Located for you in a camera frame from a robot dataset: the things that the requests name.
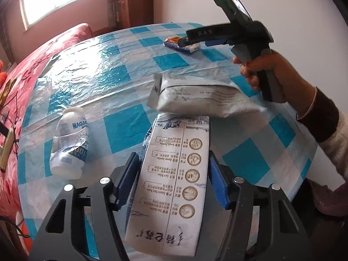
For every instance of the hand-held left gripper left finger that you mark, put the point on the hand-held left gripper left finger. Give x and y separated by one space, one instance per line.
127 180

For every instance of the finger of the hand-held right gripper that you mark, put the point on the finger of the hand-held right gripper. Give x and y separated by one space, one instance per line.
204 34
216 43

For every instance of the white plastic bottle blue label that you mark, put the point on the white plastic bottle blue label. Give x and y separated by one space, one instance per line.
68 146

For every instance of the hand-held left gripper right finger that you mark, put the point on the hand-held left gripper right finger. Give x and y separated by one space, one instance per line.
217 185

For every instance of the brown wooden wardrobe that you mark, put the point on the brown wooden wardrobe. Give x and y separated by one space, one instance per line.
136 2

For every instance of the person's right forearm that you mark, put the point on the person's right forearm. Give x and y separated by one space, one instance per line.
320 114

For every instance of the person's right hand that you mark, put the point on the person's right hand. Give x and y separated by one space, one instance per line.
293 84

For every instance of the checked hanging cloth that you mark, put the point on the checked hanging cloth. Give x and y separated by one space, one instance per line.
111 8

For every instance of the large orange blue bolster pillow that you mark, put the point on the large orange blue bolster pillow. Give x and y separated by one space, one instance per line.
1 73

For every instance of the blue white checked tablecloth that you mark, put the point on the blue white checked tablecloth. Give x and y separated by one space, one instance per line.
108 73

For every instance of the grey mailing bag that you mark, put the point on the grey mailing bag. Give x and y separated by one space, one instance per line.
201 98

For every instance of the gold packet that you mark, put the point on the gold packet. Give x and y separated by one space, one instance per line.
6 89

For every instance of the blue orange tissue pack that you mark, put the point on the blue orange tissue pack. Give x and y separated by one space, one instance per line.
174 43

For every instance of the tan flat device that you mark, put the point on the tan flat device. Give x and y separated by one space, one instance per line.
6 149

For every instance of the person's pink fleece clothing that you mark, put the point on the person's pink fleece clothing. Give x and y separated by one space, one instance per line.
329 198

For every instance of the blue white milk carton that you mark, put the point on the blue white milk carton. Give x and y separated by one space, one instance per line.
168 182

